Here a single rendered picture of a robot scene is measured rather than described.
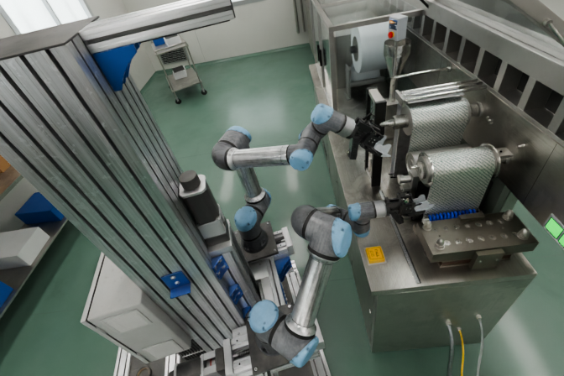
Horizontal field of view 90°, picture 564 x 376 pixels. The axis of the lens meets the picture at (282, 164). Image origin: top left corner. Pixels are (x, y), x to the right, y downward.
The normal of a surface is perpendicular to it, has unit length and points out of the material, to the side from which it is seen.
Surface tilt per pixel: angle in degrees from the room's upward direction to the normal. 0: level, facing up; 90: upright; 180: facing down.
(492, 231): 0
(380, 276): 0
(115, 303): 0
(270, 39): 90
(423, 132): 92
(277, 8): 90
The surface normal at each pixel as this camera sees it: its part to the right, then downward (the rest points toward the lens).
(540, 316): -0.17, -0.75
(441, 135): 0.04, 0.67
